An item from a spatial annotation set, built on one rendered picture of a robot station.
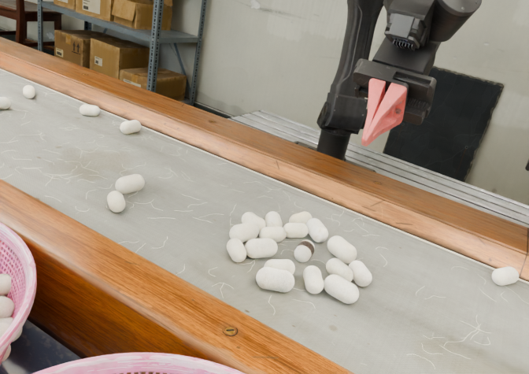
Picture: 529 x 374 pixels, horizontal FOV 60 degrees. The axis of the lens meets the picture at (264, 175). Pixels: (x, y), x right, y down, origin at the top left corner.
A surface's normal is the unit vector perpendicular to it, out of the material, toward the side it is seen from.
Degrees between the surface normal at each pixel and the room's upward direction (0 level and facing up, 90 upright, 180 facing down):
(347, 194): 45
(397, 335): 0
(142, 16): 90
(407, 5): 41
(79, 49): 90
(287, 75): 90
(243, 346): 0
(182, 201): 0
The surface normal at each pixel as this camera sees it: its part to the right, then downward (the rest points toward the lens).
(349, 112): 0.11, 0.22
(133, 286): 0.18, -0.90
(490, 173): -0.52, 0.25
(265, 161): -0.22, -0.44
